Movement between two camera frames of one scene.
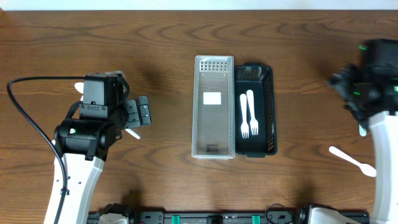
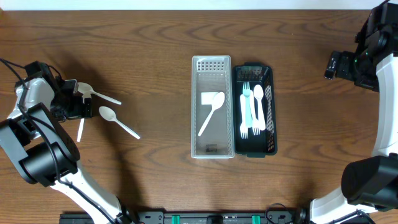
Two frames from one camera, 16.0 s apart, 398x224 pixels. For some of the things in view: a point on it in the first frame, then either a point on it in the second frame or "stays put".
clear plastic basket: x=214 y=108 stays put
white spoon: x=365 y=168 → x=259 y=93
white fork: x=362 y=131 → x=246 y=93
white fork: x=254 y=123 stays put
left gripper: x=137 y=112 → x=83 y=106
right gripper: x=344 y=79 → x=344 y=68
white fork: x=245 y=128 stays put
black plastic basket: x=259 y=78 stays put
